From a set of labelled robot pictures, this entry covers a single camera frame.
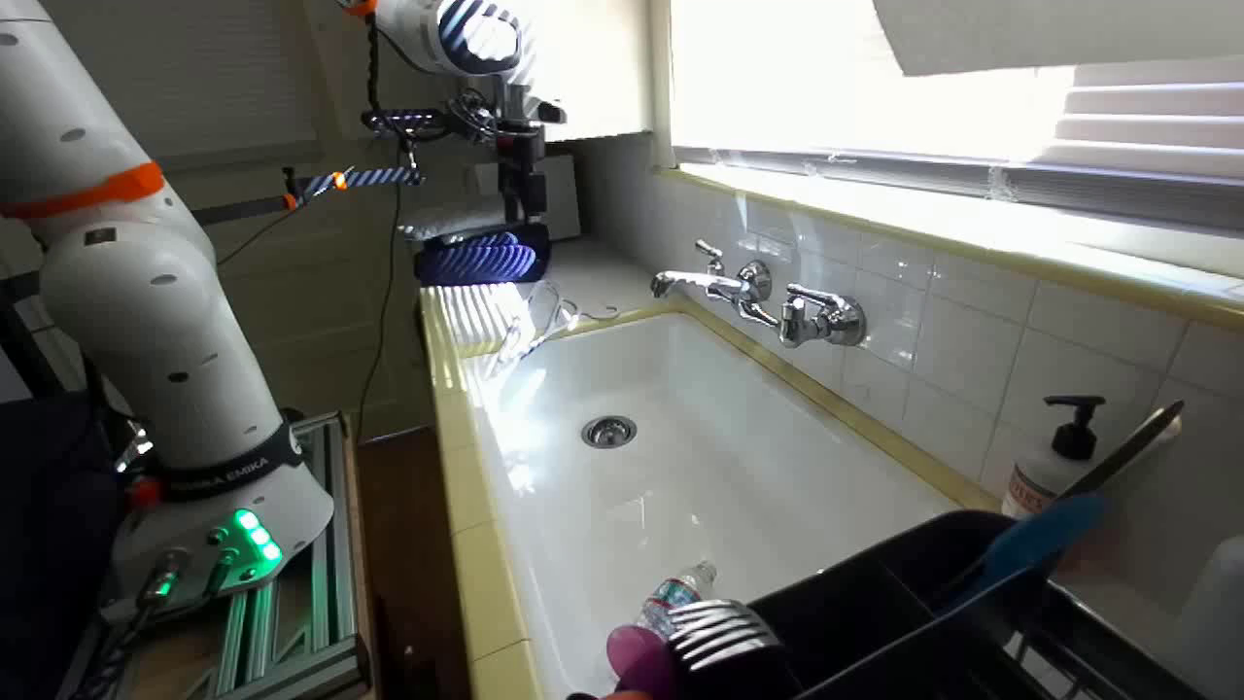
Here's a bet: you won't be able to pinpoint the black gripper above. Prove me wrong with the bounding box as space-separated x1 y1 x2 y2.
488 120 552 240

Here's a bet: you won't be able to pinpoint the metal sink drain strainer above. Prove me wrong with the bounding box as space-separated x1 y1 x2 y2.
578 413 642 457

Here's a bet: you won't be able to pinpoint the white sink basin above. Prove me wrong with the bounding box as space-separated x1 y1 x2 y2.
460 309 968 700

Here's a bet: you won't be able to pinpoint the clear plastic water bottle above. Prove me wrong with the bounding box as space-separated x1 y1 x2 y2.
637 555 718 637

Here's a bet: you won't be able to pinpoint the ribbed silver cup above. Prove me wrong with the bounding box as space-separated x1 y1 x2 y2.
666 594 788 676

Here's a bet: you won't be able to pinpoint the purple cup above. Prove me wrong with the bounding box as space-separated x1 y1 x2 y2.
604 624 685 700

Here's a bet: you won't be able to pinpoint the black dish rack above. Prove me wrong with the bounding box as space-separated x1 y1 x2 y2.
743 507 1207 700

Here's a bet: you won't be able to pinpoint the white soap pump bottle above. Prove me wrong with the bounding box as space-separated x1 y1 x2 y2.
999 395 1106 526

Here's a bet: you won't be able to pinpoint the blue dish brush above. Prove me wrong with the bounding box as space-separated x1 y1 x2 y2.
937 493 1110 614

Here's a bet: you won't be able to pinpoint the white window blinds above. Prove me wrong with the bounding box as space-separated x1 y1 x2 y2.
1044 55 1244 189

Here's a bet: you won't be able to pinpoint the black bar camera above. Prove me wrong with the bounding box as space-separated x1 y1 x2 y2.
359 106 460 135

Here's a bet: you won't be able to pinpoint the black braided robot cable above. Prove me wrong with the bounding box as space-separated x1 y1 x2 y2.
361 12 388 120

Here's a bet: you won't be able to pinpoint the chrome wall faucet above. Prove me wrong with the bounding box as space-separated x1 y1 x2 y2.
646 233 872 351

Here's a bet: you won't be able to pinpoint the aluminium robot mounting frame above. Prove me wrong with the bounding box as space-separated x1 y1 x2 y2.
72 410 374 700

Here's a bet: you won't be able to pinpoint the long dark utensil handle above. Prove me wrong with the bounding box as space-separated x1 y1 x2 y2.
1052 396 1188 504

